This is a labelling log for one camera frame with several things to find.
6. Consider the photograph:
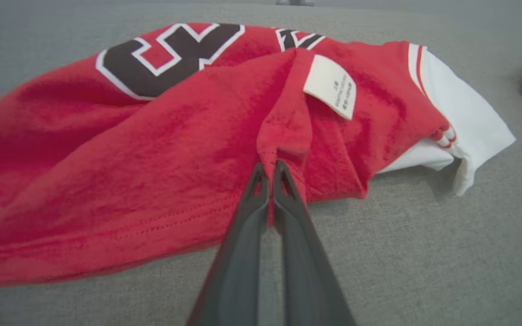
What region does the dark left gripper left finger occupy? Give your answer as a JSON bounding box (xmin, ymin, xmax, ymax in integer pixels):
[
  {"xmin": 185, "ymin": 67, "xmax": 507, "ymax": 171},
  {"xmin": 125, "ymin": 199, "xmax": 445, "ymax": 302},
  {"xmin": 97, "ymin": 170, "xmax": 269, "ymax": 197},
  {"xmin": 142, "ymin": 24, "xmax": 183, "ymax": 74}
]
[{"xmin": 186, "ymin": 162, "xmax": 270, "ymax": 326}]

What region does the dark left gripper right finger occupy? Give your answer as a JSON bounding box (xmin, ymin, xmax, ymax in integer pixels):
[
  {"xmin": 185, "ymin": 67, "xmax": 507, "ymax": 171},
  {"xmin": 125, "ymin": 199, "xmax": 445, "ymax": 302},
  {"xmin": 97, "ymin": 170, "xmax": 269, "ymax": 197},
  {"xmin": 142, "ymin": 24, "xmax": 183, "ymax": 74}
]
[{"xmin": 273, "ymin": 160, "xmax": 357, "ymax": 326}]

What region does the red Bulls jersey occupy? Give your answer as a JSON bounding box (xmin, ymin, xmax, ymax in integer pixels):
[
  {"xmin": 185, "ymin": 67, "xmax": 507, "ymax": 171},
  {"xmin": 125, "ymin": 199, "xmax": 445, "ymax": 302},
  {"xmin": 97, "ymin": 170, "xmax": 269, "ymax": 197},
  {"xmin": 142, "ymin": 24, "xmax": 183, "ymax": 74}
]
[{"xmin": 0, "ymin": 23, "xmax": 517, "ymax": 288}]

